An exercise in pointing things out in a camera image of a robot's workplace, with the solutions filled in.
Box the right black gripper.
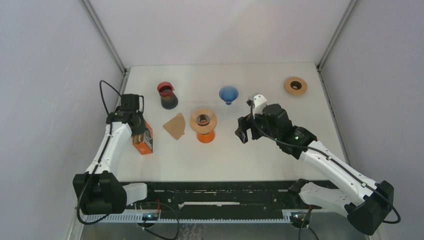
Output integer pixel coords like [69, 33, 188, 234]
[234, 111, 280, 144]

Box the orange coffee filter box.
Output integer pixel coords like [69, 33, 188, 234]
[131, 122, 154, 155]

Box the brown paper coffee filter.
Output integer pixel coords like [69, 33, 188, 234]
[163, 113, 186, 140]

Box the wooden dripper ring holder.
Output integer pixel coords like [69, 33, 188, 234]
[189, 107, 218, 135]

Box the clear glass dripper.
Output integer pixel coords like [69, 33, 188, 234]
[190, 105, 216, 126]

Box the orange glass carafe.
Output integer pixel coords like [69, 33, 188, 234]
[196, 114, 216, 144]

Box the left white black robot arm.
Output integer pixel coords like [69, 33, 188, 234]
[72, 93, 157, 215]

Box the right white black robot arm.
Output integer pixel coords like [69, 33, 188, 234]
[235, 100, 401, 236]

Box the blue glass dripper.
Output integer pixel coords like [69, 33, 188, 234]
[218, 86, 239, 105]

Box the red black carafe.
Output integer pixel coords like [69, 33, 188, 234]
[157, 81, 179, 110]

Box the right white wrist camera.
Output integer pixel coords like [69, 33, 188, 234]
[246, 93, 267, 115]

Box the far wooden dripper ring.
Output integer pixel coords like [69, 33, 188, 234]
[283, 76, 308, 97]

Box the left black camera cable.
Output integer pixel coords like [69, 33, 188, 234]
[76, 79, 123, 226]

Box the black camera cable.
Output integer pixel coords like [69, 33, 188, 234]
[250, 99, 402, 240]
[76, 79, 123, 226]

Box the right black camera cable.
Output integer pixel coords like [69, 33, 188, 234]
[250, 99, 402, 240]

